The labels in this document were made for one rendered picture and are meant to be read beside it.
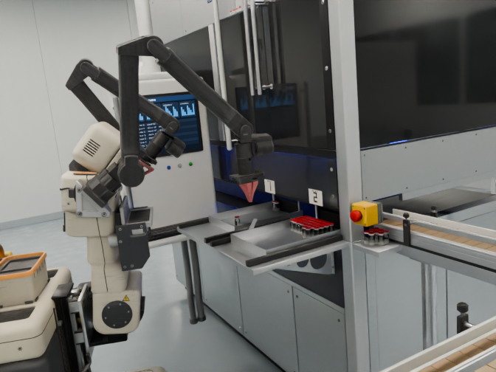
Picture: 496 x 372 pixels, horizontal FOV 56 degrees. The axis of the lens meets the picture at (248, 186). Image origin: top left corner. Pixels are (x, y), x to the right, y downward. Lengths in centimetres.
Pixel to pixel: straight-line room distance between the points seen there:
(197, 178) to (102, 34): 481
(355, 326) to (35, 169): 560
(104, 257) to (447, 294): 141
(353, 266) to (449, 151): 63
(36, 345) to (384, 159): 132
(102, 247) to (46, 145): 520
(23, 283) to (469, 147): 178
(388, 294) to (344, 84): 83
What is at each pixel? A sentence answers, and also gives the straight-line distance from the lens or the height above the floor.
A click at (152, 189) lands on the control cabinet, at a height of 101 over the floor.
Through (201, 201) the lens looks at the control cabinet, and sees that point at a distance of 250.
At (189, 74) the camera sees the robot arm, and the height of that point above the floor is 151.
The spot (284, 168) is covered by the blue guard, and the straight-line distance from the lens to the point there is 199.
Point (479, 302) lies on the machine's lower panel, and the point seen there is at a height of 42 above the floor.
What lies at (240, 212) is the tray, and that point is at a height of 89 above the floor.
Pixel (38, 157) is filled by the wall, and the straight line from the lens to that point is 685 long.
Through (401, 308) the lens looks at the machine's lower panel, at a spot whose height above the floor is 55.
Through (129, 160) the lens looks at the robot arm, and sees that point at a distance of 144.
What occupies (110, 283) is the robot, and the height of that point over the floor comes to 84.
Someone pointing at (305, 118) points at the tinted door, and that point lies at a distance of 184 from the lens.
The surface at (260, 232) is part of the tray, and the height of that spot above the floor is 89.
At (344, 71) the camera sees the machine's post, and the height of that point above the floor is 148.
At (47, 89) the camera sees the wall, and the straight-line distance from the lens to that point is 686.
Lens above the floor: 143
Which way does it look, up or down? 11 degrees down
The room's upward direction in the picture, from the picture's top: 5 degrees counter-clockwise
